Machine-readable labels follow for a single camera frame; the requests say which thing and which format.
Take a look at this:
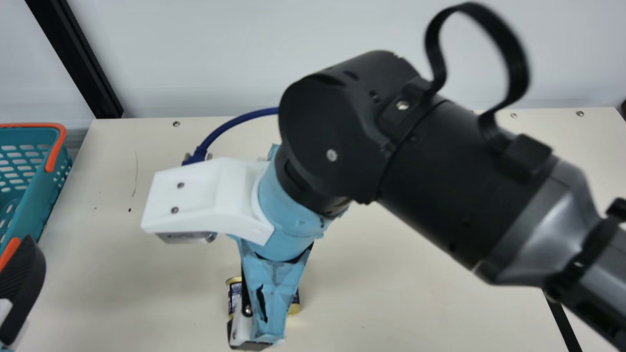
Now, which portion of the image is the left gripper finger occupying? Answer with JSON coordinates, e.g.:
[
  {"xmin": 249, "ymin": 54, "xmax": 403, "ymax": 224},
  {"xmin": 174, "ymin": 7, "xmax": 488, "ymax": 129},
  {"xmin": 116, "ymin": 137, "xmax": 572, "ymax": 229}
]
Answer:
[{"xmin": 0, "ymin": 235, "xmax": 47, "ymax": 347}]

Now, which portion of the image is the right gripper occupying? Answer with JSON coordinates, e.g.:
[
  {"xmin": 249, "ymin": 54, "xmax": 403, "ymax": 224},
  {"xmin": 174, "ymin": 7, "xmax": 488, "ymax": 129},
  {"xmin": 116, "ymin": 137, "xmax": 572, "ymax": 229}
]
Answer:
[{"xmin": 227, "ymin": 144, "xmax": 350, "ymax": 352}]

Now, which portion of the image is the rectangular tin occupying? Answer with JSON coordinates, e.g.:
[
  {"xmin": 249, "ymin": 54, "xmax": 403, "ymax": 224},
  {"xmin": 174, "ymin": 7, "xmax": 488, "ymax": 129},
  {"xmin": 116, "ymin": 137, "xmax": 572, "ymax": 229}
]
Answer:
[{"xmin": 225, "ymin": 275, "xmax": 301, "ymax": 319}]

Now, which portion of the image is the teal shopping basket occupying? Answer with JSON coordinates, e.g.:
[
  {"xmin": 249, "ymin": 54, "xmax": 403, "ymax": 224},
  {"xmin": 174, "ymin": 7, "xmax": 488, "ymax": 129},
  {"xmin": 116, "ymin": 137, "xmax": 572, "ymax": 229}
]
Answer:
[{"xmin": 0, "ymin": 122, "xmax": 73, "ymax": 272}]

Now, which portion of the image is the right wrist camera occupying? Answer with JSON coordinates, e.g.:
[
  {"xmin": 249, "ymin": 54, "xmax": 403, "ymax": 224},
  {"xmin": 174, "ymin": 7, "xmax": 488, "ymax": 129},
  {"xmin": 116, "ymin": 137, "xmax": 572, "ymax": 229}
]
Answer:
[{"xmin": 141, "ymin": 156, "xmax": 275, "ymax": 246}]

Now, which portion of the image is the blue cable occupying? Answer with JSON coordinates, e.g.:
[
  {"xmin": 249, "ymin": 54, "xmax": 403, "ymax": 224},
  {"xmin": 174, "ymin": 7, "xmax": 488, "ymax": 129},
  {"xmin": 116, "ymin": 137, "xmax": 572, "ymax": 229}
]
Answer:
[{"xmin": 182, "ymin": 107, "xmax": 280, "ymax": 167}]

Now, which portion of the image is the black post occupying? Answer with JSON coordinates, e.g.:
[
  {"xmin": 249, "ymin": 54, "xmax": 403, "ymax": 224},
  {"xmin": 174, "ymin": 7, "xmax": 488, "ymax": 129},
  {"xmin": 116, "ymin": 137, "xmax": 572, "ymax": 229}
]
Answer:
[{"xmin": 24, "ymin": 0, "xmax": 124, "ymax": 119}]

